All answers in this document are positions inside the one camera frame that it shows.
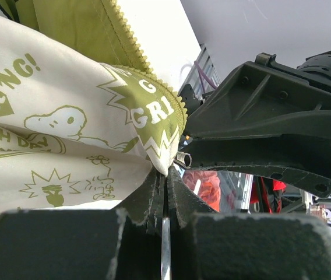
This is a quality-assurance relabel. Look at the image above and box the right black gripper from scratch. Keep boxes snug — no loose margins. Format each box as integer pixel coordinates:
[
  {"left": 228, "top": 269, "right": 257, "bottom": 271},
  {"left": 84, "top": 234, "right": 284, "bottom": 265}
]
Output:
[{"left": 185, "top": 52, "right": 331, "bottom": 138}]

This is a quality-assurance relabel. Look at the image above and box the cream green printed jacket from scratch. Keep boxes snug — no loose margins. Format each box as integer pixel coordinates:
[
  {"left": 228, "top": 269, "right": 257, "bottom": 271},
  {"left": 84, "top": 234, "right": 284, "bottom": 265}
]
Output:
[{"left": 0, "top": 1, "right": 200, "bottom": 213}]

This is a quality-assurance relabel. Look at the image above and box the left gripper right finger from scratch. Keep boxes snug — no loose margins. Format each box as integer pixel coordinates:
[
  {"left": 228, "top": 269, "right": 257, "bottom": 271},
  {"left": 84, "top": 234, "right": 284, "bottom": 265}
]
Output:
[{"left": 167, "top": 168, "right": 331, "bottom": 279}]

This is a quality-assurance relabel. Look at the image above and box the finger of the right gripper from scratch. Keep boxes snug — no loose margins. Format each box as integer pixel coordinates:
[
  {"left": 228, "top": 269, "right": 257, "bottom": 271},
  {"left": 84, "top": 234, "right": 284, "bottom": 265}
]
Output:
[{"left": 183, "top": 136, "right": 331, "bottom": 198}]

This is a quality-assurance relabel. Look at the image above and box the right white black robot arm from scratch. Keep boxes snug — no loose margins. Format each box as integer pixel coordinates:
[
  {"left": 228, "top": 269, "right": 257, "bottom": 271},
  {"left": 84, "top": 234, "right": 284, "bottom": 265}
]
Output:
[{"left": 184, "top": 51, "right": 331, "bottom": 198}]

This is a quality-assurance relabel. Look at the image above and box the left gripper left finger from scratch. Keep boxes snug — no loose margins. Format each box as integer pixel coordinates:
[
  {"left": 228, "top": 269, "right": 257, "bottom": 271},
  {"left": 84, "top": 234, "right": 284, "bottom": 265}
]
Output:
[{"left": 0, "top": 170, "right": 166, "bottom": 279}]

